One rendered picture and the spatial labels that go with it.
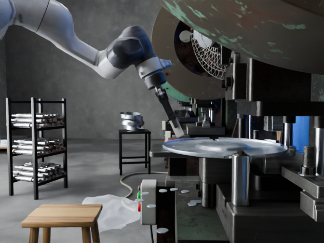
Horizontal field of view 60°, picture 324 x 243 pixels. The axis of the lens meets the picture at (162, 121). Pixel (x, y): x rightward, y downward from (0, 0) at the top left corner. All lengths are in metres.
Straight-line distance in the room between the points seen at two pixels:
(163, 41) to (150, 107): 5.33
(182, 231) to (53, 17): 0.65
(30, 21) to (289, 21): 0.73
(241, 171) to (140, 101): 6.86
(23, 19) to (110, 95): 6.63
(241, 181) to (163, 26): 1.67
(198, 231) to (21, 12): 0.70
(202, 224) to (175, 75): 1.51
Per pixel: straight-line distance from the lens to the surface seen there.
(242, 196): 0.53
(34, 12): 0.88
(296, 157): 0.67
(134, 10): 7.72
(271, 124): 0.70
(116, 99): 7.42
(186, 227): 0.58
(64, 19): 0.89
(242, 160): 0.51
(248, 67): 0.65
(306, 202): 0.53
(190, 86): 2.00
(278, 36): 0.30
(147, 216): 0.95
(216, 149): 0.64
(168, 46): 2.04
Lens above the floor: 0.88
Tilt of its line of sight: 3 degrees down
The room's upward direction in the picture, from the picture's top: straight up
